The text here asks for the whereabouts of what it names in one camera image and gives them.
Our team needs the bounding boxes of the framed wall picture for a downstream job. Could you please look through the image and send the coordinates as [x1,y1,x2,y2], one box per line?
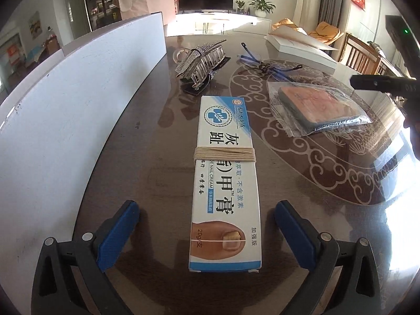
[29,11,43,40]

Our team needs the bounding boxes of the blue white cream box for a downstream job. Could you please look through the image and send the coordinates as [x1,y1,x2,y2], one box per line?
[188,96,263,273]

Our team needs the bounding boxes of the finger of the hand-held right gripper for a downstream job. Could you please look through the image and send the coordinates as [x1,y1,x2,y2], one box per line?
[403,96,420,128]
[350,75,420,94]

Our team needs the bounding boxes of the wooden chair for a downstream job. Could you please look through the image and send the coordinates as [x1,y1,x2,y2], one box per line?
[338,33,394,76]

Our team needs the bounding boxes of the white television cabinet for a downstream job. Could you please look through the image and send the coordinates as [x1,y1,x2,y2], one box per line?
[166,10,273,37]

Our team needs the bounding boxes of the rhinestone hair claw clip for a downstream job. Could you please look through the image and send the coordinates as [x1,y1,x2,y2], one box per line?
[175,39,232,92]

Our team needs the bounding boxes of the white flat box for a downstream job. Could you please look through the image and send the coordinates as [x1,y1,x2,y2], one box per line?
[265,26,338,70]

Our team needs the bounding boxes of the white panel box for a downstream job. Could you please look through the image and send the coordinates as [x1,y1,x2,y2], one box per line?
[0,10,168,289]

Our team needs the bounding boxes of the orange sponge in plastic bag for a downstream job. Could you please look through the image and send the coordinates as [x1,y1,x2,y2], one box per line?
[266,79,375,138]

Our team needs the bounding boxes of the glass display cabinet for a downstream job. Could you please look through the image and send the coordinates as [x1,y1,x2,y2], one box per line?
[82,0,123,31]

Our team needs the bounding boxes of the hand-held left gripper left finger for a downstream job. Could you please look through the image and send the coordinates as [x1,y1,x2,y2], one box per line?
[32,200,140,315]

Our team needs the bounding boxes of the blue frame glasses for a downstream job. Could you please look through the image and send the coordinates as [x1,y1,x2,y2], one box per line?
[236,42,302,82]

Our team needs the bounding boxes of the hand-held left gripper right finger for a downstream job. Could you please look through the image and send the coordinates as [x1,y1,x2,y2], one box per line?
[275,200,383,315]

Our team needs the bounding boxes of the orange cushioned sofa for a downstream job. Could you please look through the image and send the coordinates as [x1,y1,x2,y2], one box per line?
[272,18,345,45]

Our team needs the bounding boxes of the large potted plant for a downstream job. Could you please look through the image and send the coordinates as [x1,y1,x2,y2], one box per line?
[250,0,276,18]

